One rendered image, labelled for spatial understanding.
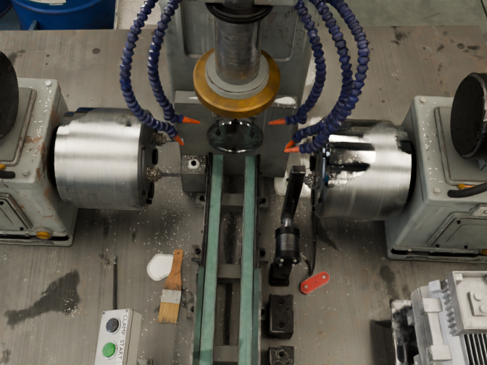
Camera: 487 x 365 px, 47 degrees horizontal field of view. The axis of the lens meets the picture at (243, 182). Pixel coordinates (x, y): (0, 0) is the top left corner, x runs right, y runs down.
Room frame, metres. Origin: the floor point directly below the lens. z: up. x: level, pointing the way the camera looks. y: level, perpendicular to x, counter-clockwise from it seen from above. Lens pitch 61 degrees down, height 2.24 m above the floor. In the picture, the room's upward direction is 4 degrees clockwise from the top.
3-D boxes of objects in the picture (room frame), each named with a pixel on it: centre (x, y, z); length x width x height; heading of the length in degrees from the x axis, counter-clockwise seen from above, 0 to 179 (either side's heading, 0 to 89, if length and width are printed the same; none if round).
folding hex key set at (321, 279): (0.49, -0.21, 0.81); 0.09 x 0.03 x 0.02; 123
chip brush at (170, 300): (0.46, 0.17, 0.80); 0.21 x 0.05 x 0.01; 178
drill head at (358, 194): (0.71, -0.30, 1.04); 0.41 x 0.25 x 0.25; 92
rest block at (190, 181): (0.77, 0.14, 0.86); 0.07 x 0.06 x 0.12; 92
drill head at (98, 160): (0.69, 0.38, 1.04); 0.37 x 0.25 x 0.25; 92
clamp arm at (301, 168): (0.58, -0.11, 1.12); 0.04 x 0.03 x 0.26; 2
